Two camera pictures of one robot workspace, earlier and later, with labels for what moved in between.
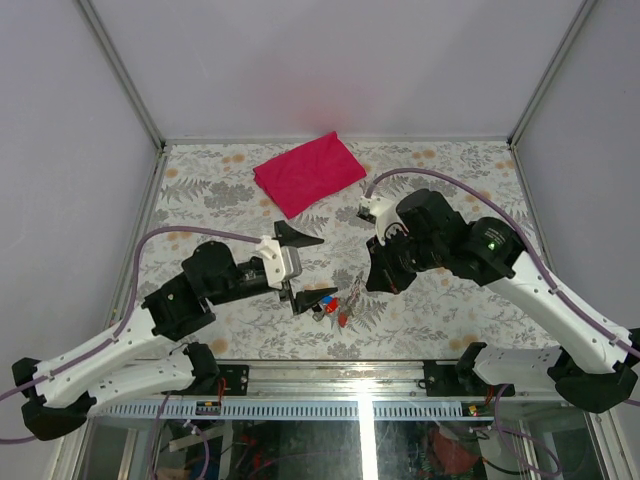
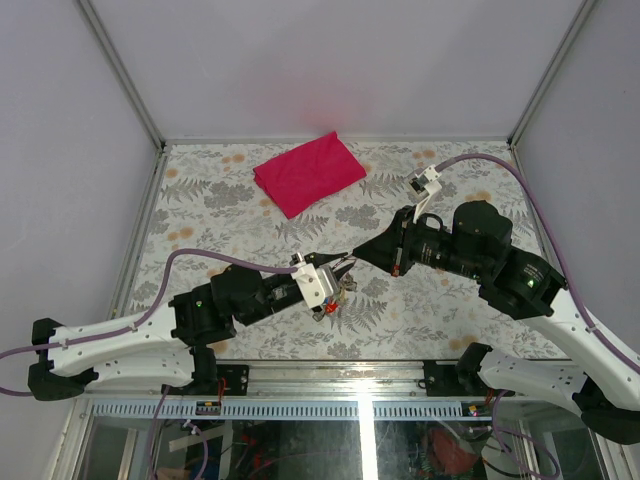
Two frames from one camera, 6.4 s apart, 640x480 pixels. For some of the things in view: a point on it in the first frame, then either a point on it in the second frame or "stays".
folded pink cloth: (301, 176) stays
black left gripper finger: (287, 236) -> (317, 258)
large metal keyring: (355, 291) -> (340, 270)
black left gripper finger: (307, 298) -> (340, 273)
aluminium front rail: (339, 390) stays
